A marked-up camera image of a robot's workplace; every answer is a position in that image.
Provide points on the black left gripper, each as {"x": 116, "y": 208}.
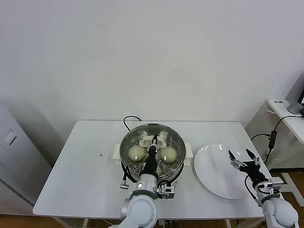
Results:
{"x": 150, "y": 165}

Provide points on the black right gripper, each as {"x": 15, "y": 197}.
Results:
{"x": 254, "y": 172}

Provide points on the round glass pot lid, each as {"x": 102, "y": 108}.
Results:
{"x": 145, "y": 143}

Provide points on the white steamed baozi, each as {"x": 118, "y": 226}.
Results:
{"x": 169, "y": 154}
{"x": 160, "y": 170}
{"x": 135, "y": 154}

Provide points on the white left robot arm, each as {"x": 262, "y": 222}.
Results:
{"x": 140, "y": 209}

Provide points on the perforated steel steamer basket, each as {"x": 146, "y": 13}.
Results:
{"x": 188, "y": 150}

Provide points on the large white plate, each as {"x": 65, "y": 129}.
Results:
{"x": 213, "y": 171}

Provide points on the white side desk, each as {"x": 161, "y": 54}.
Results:
{"x": 292, "y": 123}

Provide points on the white table leg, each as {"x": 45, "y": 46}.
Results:
{"x": 228, "y": 223}
{"x": 85, "y": 223}

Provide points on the monitor with grey stand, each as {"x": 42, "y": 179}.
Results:
{"x": 294, "y": 108}

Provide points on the white power strip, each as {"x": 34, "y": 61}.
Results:
{"x": 167, "y": 224}

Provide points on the white metal cabinet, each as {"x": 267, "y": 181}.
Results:
{"x": 14, "y": 154}

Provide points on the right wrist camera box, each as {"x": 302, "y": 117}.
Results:
{"x": 275, "y": 185}

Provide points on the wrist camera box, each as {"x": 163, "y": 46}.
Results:
{"x": 275, "y": 185}
{"x": 167, "y": 191}

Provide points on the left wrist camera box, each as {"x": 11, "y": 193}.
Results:
{"x": 167, "y": 191}

